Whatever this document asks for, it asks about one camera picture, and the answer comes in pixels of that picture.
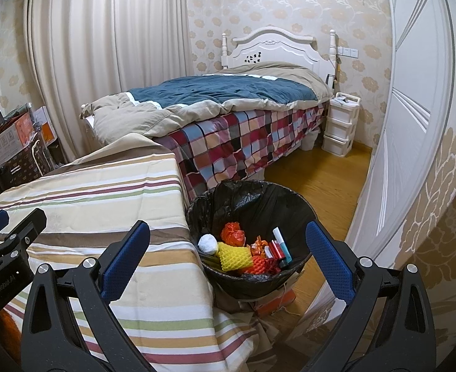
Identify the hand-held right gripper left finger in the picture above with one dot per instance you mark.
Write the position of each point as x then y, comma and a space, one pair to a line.
121, 259

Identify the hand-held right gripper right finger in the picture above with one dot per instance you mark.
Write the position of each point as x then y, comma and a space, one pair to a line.
330, 259

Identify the blue and white tube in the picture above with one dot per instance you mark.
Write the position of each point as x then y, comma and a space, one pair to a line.
282, 244

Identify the red tube with black cap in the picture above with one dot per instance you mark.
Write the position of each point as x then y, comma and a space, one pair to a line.
276, 251

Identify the orange foam fruit net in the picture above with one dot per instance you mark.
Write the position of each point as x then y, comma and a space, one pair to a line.
259, 266

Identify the orange patterned wrapper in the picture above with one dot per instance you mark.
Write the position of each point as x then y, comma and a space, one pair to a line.
259, 246

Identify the white tissue ball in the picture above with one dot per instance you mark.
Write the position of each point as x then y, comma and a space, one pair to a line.
208, 244

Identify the bin with black bag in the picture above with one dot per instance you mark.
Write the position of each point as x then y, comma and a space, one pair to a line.
251, 205

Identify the yellow foam fruit net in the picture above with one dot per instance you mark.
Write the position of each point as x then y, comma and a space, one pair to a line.
231, 257

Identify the orange plastic bag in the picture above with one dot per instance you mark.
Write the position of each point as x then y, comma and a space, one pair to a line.
233, 234

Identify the striped tablecloth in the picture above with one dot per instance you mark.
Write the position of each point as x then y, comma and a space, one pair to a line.
115, 186

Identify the cardboard box with orange panel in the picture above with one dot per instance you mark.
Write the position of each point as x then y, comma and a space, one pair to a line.
9, 139

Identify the white and orange box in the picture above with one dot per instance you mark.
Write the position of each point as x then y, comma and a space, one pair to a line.
43, 126

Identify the brown cloth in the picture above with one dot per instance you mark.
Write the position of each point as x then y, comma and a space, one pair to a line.
243, 317

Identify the small white bucket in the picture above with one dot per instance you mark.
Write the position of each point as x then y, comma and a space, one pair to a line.
309, 140

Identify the white plastic drawer unit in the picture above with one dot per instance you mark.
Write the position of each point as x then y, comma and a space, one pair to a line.
338, 131

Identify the white door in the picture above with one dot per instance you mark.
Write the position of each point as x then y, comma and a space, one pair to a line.
406, 143

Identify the plaid bed sheet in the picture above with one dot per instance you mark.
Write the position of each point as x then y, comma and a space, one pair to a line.
231, 143

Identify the cream curtain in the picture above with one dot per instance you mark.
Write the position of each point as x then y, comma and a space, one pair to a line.
96, 46

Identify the blue and beige duvet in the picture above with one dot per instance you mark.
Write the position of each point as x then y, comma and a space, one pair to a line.
212, 89

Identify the white wall switch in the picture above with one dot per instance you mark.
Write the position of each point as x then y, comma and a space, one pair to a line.
348, 51

